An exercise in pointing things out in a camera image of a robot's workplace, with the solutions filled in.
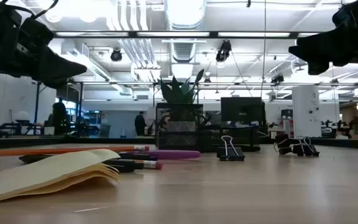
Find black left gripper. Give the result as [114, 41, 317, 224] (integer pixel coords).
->
[0, 0, 88, 90]

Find black binder clip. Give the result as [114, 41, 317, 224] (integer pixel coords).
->
[216, 134, 246, 162]
[292, 136, 321, 157]
[273, 133, 303, 156]

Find yellow sticky note pad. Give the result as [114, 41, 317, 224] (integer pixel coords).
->
[0, 148, 121, 205]

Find purple-handled scissors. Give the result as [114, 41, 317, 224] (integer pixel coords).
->
[146, 149, 202, 161]

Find black mesh desk organizer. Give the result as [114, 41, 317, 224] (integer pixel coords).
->
[155, 102, 261, 152]

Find person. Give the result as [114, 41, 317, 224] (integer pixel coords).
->
[134, 111, 147, 137]
[52, 97, 68, 136]

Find black ceiling spotlight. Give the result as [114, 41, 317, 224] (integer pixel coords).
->
[110, 48, 123, 62]
[270, 73, 285, 85]

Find white pillar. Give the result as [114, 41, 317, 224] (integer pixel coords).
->
[291, 85, 322, 139]

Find white dome lamp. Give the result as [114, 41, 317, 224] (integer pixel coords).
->
[13, 110, 31, 123]

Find black computer monitor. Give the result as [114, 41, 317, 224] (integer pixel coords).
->
[220, 96, 266, 127]

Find black background frame stand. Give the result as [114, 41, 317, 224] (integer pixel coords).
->
[33, 80, 85, 137]

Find thin hanging cable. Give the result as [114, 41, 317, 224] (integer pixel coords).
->
[261, 0, 267, 99]

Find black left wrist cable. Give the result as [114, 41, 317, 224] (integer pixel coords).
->
[0, 0, 59, 20]

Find black aluminium table frame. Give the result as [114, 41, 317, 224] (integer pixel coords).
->
[0, 136, 358, 151]

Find black overhead camera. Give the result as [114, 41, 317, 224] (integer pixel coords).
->
[215, 39, 232, 63]

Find silver air duct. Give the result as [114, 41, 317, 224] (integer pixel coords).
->
[163, 0, 208, 31]

